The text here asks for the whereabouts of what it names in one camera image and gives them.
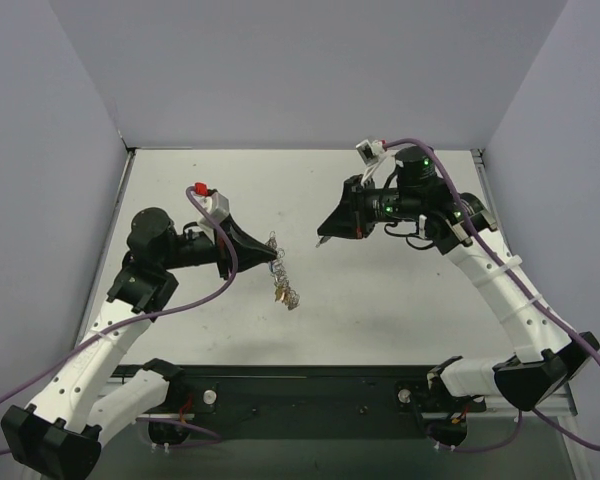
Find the yellow key tag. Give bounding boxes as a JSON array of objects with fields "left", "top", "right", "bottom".
[{"left": 275, "top": 287, "right": 290, "bottom": 302}]

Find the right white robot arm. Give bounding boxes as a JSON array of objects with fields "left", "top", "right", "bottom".
[{"left": 317, "top": 140, "right": 599, "bottom": 412}]

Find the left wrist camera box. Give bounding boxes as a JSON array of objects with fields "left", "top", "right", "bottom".
[{"left": 192, "top": 182, "right": 230, "bottom": 232}]

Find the black key tag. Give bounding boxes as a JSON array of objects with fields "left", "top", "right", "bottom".
[{"left": 315, "top": 236, "right": 330, "bottom": 248}]

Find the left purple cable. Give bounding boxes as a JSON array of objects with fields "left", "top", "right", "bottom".
[{"left": 0, "top": 184, "right": 239, "bottom": 457}]

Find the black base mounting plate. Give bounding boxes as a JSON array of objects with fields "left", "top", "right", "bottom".
[{"left": 150, "top": 365, "right": 486, "bottom": 440}]

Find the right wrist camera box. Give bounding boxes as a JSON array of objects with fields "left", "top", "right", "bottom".
[{"left": 356, "top": 139, "right": 389, "bottom": 184}]

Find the metal disc keyring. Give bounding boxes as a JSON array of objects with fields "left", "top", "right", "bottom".
[{"left": 266, "top": 231, "right": 300, "bottom": 311}]

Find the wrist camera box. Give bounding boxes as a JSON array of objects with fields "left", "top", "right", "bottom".
[
  {"left": 356, "top": 139, "right": 389, "bottom": 184},
  {"left": 192, "top": 182, "right": 230, "bottom": 232}
]

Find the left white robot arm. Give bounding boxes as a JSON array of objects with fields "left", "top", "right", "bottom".
[{"left": 1, "top": 207, "right": 277, "bottom": 479}]

